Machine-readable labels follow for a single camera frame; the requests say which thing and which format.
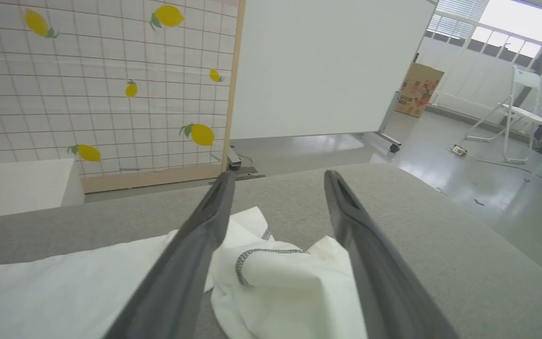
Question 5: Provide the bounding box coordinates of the printed cardboard box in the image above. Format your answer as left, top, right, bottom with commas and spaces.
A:
395, 63, 445, 118

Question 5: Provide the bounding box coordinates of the white window railing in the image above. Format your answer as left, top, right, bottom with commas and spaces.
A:
425, 8, 542, 85

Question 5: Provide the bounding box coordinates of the white cabinet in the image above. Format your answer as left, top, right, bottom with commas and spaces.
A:
0, 158, 85, 221

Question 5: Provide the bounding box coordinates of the white folding chair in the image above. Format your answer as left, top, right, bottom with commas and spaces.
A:
464, 65, 542, 164

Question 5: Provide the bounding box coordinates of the white garment with grey stitching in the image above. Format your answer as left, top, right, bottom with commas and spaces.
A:
0, 206, 370, 339

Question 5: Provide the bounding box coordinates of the white rolling partition board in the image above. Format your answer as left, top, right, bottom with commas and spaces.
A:
230, 0, 437, 153

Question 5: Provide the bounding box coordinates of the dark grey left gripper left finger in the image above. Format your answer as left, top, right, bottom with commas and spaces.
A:
103, 170, 237, 339

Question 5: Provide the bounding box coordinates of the thin floor power cable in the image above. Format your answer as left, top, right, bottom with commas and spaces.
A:
465, 153, 537, 174

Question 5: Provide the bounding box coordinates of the grey fabric sofa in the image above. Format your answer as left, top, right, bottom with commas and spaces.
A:
0, 162, 542, 339

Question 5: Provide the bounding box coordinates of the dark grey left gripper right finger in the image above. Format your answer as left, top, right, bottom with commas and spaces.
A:
324, 170, 460, 339

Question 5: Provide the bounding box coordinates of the lemon print grid partition screen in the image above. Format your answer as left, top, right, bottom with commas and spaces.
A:
0, 0, 247, 194

